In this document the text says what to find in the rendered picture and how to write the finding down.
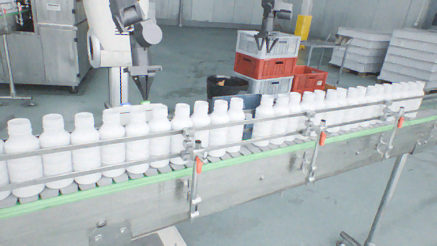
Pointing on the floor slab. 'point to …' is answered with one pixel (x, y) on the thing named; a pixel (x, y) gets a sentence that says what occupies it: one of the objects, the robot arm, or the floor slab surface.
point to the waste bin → (213, 90)
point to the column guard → (302, 28)
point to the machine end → (50, 46)
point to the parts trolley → (322, 54)
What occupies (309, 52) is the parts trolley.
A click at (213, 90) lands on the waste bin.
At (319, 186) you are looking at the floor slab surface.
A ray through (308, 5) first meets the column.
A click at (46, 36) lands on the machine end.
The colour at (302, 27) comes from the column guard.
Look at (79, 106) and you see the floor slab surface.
